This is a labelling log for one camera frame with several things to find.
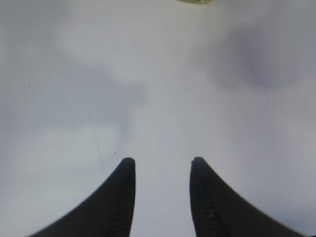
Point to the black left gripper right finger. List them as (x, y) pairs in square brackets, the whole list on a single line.
[(218, 211)]

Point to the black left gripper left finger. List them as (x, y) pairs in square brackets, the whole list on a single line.
[(108, 212)]

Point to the yellow tea bottle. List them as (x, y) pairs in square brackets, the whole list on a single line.
[(196, 2)]

